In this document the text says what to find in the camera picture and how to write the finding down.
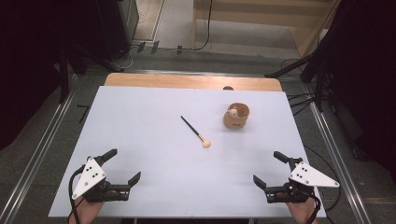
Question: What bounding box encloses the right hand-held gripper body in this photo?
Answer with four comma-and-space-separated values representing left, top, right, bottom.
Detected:
264, 157, 341, 205

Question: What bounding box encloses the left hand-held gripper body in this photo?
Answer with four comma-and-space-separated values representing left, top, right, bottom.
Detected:
71, 156, 131, 203

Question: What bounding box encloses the black-handled makeup brush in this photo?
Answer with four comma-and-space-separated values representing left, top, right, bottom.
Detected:
180, 115, 212, 149

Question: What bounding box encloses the person's right hand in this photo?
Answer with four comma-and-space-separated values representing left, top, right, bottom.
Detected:
285, 195, 319, 224

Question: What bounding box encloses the person's left hand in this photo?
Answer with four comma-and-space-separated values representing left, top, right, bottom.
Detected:
68, 195, 106, 224

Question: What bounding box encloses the wooden holder with bear figure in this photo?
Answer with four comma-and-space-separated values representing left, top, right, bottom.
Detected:
222, 102, 251, 130

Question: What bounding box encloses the white table sheet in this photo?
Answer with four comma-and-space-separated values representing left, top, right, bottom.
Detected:
48, 85, 328, 219

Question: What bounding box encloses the black metal stand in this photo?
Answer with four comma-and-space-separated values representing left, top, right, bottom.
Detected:
264, 50, 332, 114
56, 40, 124, 105

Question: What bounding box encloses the black curtain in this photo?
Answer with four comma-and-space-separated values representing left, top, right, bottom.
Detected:
0, 0, 106, 152
321, 0, 396, 186

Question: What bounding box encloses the dark metal cabinet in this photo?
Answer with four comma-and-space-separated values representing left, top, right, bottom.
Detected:
94, 0, 140, 62

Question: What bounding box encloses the light wooden shelf unit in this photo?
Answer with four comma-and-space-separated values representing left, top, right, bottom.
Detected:
191, 0, 343, 59

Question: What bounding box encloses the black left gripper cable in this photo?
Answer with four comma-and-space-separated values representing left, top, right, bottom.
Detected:
67, 155, 94, 224

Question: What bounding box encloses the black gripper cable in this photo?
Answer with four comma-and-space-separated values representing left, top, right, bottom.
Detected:
67, 155, 94, 224
306, 189, 322, 224

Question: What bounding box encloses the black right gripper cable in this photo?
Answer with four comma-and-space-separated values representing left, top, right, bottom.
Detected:
306, 189, 322, 224

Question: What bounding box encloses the thin black looping cable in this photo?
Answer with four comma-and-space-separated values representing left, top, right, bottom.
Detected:
303, 144, 343, 213

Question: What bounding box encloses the metal floor rail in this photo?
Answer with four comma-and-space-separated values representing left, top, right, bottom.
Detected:
0, 89, 77, 224
303, 83, 374, 224

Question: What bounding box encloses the black floor cable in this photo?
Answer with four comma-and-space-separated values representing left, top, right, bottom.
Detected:
182, 0, 214, 52
287, 91, 316, 102
291, 99, 315, 118

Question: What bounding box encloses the white floor cable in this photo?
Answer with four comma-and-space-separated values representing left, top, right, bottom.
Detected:
119, 43, 140, 71

